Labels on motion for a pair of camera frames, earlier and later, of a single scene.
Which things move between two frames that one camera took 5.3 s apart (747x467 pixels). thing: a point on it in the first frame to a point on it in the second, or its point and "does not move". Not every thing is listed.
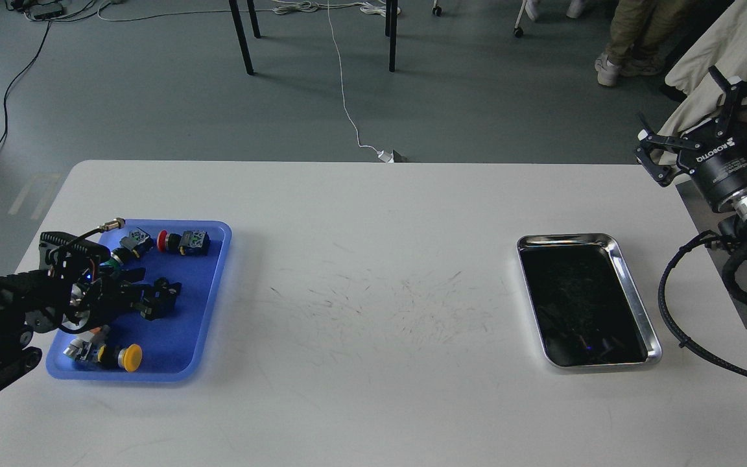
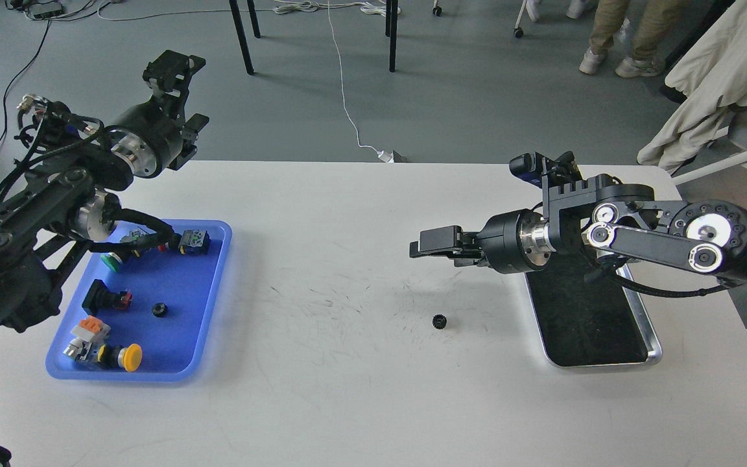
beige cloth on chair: [745, 43] does not move
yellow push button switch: [129, 357] does not move
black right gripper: [726, 160] to [517, 242]
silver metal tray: [587, 307] does not move
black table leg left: [240, 30] does not move
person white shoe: [607, 71] to [591, 63]
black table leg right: [391, 23] does not move
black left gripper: [106, 296] to [150, 135]
